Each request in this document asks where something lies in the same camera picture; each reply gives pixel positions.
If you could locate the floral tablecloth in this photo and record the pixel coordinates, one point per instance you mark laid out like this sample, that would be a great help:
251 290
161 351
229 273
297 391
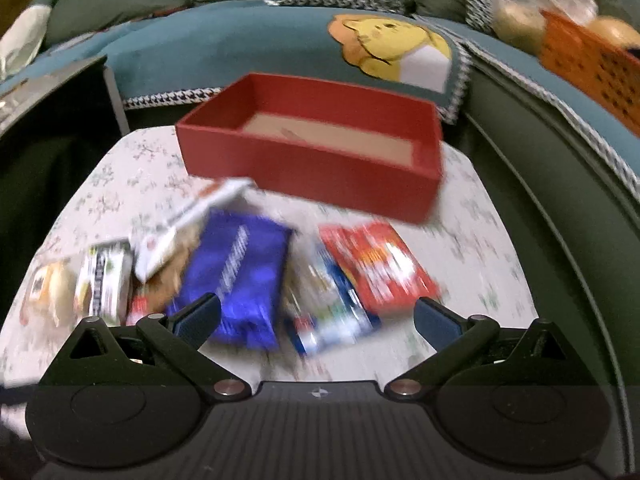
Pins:
142 180

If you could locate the black side table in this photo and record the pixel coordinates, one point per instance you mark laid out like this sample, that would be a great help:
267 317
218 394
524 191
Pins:
54 130

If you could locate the round bun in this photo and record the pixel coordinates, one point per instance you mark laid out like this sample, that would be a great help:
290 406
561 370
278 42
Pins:
49 296

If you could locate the blue sausage snack packet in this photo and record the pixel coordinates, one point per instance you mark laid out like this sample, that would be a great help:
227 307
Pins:
321 307

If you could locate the white bread snack packet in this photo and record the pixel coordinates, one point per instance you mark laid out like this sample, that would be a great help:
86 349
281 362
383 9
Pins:
158 244

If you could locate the green white snack packet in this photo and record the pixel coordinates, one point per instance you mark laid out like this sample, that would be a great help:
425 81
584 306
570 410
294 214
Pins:
103 285

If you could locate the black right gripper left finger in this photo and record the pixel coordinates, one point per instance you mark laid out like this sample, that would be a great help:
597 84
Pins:
159 351

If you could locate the dark green sofa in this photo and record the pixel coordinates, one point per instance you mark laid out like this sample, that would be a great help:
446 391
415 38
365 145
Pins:
575 225

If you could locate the red snack packet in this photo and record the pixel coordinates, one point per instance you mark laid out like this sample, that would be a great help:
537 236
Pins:
387 277

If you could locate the orange plastic basket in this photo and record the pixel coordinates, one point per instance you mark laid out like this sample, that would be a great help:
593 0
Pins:
609 75

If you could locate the white cloth on sofa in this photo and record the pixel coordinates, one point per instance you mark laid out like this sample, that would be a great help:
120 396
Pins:
22 41

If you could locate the dark blue snack packet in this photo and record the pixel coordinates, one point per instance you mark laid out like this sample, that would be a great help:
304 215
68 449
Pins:
241 259

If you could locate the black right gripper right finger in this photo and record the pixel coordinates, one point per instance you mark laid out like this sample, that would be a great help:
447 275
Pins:
538 355

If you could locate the red cardboard box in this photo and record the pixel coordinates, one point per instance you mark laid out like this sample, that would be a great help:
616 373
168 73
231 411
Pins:
341 144

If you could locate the teal lion sofa cover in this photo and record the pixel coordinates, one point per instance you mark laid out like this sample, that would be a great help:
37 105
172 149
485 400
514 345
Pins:
189 55

